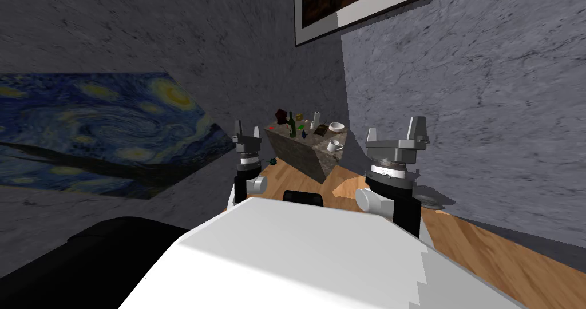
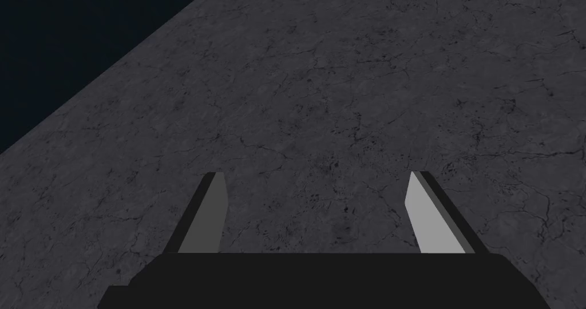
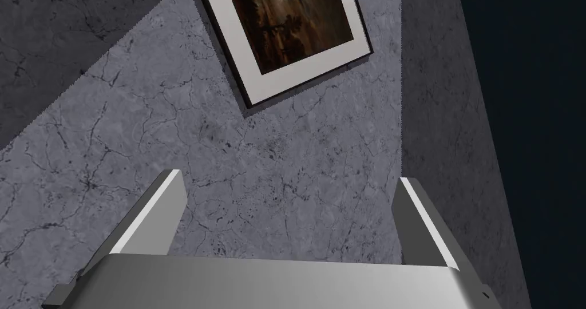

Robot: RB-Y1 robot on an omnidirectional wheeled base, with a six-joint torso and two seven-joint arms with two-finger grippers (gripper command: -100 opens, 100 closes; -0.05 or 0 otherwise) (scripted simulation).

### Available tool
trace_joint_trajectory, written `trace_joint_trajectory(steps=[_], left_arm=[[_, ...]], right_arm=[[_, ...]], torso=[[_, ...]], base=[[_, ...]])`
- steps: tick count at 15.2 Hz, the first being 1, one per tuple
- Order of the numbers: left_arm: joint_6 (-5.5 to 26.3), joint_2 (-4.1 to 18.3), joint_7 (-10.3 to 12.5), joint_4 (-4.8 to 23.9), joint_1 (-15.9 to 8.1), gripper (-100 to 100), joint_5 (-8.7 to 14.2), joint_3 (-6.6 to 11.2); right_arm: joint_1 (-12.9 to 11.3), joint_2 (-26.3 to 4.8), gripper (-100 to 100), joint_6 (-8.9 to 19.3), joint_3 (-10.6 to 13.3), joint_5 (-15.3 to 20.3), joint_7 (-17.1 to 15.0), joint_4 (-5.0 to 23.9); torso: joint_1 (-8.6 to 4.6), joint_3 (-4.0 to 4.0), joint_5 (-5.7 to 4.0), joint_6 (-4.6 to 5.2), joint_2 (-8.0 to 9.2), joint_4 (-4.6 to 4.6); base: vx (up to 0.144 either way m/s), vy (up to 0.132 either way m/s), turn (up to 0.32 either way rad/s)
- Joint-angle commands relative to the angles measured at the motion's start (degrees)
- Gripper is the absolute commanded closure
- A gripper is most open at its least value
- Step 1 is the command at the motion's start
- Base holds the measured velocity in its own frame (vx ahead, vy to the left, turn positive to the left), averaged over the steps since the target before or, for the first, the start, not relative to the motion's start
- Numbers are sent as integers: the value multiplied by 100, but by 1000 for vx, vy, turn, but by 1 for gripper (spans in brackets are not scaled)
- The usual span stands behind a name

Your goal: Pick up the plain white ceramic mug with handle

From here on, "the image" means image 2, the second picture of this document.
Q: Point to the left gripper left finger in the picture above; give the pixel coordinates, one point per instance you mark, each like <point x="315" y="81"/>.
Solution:
<point x="203" y="222"/>

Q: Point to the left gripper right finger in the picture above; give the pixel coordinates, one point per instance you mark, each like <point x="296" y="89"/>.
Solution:
<point x="435" y="222"/>

